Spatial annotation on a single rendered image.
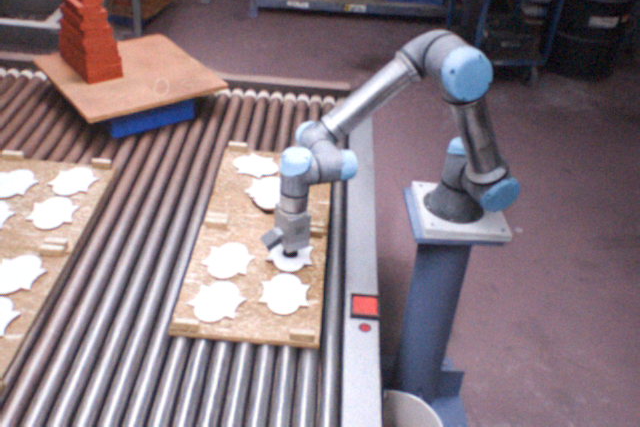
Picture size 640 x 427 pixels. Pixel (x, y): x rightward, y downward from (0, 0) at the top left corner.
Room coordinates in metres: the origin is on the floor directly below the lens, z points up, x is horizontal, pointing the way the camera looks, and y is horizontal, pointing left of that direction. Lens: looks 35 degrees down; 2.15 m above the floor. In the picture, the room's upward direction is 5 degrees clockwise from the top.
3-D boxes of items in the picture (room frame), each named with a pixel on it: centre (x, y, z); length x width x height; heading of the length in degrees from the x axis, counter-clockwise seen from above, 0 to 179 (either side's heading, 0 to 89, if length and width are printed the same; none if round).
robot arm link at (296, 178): (1.47, 0.05, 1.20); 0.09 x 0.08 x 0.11; 114
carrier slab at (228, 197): (1.78, 0.13, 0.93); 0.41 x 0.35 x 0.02; 0
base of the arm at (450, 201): (1.83, -0.43, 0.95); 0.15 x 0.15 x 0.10
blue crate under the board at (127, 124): (2.21, 0.66, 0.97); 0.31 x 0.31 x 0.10; 40
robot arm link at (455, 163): (1.82, -0.44, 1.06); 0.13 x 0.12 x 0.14; 24
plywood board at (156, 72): (2.27, 0.69, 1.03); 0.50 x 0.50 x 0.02; 40
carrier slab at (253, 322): (1.36, 0.13, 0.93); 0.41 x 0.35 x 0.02; 179
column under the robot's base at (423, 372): (1.82, -0.43, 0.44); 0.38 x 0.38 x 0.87; 5
